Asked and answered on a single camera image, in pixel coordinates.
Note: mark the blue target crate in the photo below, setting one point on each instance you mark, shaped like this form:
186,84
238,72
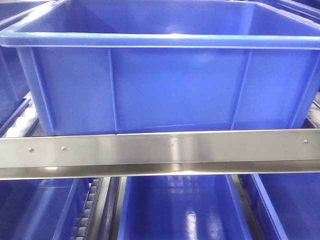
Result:
141,66

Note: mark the lower centre blue crate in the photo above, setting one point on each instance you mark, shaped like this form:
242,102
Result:
182,207

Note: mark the steel shelf front bar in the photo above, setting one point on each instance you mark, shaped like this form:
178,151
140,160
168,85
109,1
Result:
167,153

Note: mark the lower left blue crate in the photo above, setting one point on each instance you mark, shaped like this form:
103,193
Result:
42,209

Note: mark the upper left blue crate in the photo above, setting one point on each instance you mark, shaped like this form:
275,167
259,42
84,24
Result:
12,70

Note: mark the lower right blue crate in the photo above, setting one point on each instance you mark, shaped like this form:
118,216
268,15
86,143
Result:
285,206

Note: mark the far left roller rail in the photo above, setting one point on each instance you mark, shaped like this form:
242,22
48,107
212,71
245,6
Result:
23,123

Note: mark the roller rail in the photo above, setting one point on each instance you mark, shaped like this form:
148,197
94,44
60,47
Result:
23,123
88,223

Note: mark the lower roller rail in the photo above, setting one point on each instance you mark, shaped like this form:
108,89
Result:
88,223

